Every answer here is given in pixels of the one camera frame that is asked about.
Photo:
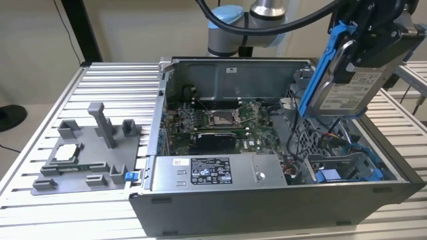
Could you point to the hard disk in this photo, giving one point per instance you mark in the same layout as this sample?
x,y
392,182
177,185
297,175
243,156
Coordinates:
x,y
348,95

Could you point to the metal disk bay cage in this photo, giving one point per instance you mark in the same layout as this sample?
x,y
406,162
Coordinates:
x,y
307,142

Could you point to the blue carrier in disk bay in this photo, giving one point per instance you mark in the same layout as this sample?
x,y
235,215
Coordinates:
x,y
330,176

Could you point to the metal slat side table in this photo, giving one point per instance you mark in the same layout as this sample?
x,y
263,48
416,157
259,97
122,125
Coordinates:
x,y
417,72

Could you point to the green motherboard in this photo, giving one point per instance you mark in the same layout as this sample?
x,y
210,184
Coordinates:
x,y
254,125

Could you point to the CPU socket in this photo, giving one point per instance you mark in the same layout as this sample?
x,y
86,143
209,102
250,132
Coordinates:
x,y
222,117

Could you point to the black graphics card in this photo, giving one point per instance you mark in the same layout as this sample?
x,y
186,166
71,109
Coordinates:
x,y
217,141

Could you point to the silver power supply unit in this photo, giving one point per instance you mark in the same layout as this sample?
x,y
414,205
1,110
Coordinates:
x,y
234,172

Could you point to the black PC case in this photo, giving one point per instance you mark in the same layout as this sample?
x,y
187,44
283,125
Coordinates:
x,y
234,215

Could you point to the blue case latch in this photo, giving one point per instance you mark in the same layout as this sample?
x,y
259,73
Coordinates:
x,y
131,176

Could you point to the grey plastic parts rack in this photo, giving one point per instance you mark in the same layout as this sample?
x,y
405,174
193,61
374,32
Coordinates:
x,y
83,140

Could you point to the green RAM stick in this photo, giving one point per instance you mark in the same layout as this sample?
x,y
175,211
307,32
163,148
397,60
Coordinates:
x,y
83,167

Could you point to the silver CPU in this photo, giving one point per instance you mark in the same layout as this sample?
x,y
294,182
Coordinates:
x,y
67,152

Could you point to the black round stand base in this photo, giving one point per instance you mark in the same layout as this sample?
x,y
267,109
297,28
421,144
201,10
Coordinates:
x,y
11,117

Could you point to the black upright post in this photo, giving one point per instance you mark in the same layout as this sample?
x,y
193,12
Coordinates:
x,y
83,30

